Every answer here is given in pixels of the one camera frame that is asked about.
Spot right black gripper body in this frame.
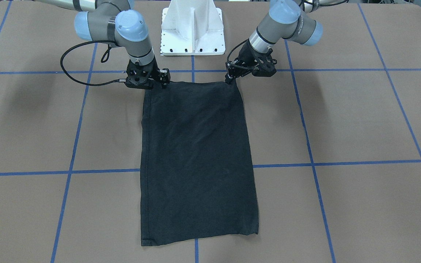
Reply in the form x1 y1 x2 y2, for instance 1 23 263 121
124 58 171 90

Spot black graphic t-shirt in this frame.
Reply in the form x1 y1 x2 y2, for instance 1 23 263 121
140 81 259 247

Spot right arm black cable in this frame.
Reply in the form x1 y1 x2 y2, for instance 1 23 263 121
60 39 129 87

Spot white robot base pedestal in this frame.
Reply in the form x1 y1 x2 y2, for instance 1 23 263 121
160 0 225 56

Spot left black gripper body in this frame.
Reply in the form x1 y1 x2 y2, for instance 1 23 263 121
225 40 277 78

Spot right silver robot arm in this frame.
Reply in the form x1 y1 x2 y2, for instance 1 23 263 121
45 0 170 89

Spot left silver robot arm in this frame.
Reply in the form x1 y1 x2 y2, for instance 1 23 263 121
225 0 421 83

